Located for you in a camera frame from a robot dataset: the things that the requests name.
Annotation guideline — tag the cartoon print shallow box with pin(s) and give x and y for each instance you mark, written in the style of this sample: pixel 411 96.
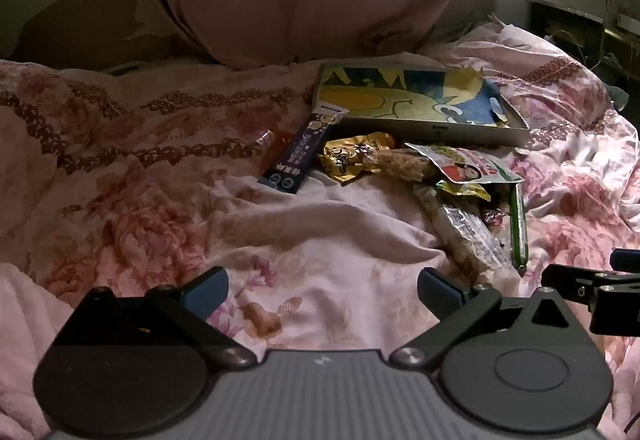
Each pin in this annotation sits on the cartoon print shallow box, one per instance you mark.
pixel 400 105

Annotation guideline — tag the orange snack packet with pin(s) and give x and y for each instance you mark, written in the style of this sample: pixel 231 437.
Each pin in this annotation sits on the orange snack packet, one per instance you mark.
pixel 274 141

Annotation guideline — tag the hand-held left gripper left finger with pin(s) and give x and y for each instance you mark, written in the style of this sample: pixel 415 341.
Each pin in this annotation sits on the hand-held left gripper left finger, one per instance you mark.
pixel 205 292

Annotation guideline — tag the green sausage stick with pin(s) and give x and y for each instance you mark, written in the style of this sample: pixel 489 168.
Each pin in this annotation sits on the green sausage stick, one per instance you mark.
pixel 517 230

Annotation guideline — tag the pink floral bedsheet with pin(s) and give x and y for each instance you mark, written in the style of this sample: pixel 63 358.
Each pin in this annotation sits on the pink floral bedsheet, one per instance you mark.
pixel 150 170

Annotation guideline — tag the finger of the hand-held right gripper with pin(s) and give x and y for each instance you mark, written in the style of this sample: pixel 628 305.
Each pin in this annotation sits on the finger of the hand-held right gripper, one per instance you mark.
pixel 570 280
pixel 627 260

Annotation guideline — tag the yellow green snack packet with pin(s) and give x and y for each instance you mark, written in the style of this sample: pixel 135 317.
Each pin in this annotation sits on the yellow green snack packet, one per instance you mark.
pixel 465 190

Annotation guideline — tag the dark red candy wrapper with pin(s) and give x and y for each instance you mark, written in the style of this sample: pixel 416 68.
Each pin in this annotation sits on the dark red candy wrapper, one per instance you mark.
pixel 493 217

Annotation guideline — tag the dark blue stick packet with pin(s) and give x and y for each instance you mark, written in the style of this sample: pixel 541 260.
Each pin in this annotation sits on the dark blue stick packet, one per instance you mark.
pixel 300 150

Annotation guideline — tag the white green snack pouch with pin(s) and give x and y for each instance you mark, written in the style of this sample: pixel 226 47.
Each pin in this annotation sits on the white green snack pouch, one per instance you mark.
pixel 465 165

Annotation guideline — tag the dark cabinet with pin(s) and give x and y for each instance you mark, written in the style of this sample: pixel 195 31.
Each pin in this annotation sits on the dark cabinet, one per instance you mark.
pixel 565 27

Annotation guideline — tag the clear cereal bar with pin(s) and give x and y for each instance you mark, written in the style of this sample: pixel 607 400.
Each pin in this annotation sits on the clear cereal bar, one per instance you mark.
pixel 470 235

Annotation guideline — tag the gold snack packet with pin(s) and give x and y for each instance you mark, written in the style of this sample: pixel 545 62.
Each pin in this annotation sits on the gold snack packet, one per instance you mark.
pixel 350 157

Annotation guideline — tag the pink fleece blanket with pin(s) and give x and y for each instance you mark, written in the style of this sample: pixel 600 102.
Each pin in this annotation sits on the pink fleece blanket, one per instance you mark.
pixel 25 345

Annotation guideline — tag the clear rice cracker packet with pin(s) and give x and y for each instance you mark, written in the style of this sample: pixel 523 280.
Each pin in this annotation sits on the clear rice cracker packet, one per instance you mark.
pixel 402 165

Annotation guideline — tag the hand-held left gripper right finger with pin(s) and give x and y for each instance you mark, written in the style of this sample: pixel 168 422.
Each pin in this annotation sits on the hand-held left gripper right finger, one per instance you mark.
pixel 437 292

